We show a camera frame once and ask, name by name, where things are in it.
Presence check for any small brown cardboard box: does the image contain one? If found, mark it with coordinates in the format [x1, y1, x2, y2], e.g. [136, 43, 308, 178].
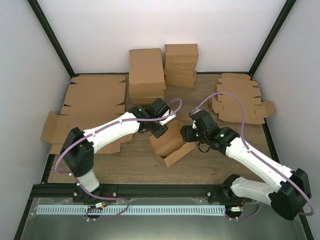
[147, 120, 196, 168]

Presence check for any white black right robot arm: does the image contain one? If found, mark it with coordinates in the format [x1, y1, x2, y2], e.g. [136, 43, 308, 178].
[180, 110, 315, 221]

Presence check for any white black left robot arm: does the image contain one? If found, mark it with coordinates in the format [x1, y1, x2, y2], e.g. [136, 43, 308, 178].
[60, 98, 176, 202]

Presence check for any large folded cardboard box bottom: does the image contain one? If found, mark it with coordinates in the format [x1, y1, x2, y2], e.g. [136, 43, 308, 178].
[131, 96, 165, 105]

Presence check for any large folded cardboard box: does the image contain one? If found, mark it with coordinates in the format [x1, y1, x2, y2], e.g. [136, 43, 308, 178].
[129, 48, 166, 98]
[131, 96, 165, 105]

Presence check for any small folded box bottom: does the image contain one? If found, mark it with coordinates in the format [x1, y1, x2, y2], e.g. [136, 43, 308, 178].
[165, 78, 195, 88]

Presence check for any large folded cardboard box top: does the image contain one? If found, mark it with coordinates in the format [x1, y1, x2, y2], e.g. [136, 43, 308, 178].
[129, 48, 166, 98]

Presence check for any small folded box stack top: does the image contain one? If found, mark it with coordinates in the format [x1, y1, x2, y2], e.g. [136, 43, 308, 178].
[164, 43, 199, 63]

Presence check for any stack of small flat blanks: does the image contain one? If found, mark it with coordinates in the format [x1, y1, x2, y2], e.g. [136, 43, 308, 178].
[209, 73, 275, 125]

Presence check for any large flat cardboard blank rear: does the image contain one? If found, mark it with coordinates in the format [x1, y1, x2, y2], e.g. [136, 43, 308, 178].
[64, 75, 126, 107]

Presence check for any large flat cardboard blank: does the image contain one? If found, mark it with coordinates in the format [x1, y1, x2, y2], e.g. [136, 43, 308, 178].
[64, 75, 126, 107]
[41, 104, 125, 155]

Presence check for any large flat cardboard blank front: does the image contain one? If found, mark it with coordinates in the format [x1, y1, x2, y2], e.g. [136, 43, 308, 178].
[41, 104, 125, 155]

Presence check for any clear acrylic cover plate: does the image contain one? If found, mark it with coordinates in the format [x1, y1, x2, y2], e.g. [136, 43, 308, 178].
[21, 206, 306, 240]

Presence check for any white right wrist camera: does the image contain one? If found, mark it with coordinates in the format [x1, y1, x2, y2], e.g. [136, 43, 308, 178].
[188, 108, 201, 129]

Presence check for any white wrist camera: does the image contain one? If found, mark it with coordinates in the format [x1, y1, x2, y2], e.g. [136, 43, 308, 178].
[188, 108, 201, 129]
[159, 111, 177, 126]

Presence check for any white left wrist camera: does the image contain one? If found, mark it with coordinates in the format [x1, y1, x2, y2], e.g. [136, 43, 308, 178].
[159, 111, 177, 126]

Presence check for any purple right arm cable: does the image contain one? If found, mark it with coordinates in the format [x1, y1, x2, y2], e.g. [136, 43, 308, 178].
[194, 91, 316, 217]

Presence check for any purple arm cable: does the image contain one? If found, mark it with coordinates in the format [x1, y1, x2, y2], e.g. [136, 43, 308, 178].
[54, 98, 183, 201]
[194, 91, 316, 217]

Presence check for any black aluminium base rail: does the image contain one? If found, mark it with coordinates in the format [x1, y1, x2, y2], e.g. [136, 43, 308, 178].
[32, 183, 276, 204]

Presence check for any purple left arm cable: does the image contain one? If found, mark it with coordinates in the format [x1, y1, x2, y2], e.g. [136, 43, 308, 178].
[54, 98, 183, 201]

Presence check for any light blue slotted cable duct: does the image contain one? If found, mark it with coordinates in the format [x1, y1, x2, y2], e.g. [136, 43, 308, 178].
[35, 205, 226, 217]

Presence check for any black frame post right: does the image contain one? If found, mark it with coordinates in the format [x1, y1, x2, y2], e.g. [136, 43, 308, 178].
[248, 0, 297, 77]

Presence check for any black frame post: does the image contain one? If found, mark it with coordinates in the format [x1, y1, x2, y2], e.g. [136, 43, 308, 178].
[248, 0, 297, 77]
[27, 0, 76, 79]

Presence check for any black frame post left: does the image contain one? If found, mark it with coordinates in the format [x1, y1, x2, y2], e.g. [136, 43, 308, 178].
[27, 0, 76, 79]

